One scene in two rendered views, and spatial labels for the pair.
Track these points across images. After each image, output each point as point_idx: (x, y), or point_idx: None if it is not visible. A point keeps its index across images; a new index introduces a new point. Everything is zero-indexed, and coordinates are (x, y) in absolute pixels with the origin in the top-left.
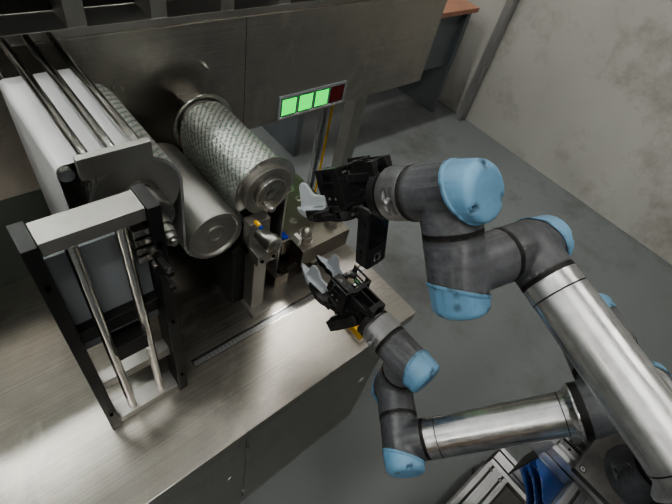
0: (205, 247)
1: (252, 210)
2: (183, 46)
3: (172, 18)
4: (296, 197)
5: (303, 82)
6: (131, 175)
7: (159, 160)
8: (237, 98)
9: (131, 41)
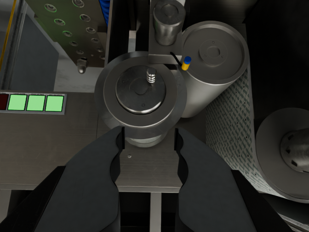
0: (225, 40)
1: (166, 70)
2: (143, 171)
3: (147, 191)
4: (63, 23)
5: (38, 121)
6: (307, 181)
7: (277, 188)
8: (103, 122)
9: (177, 181)
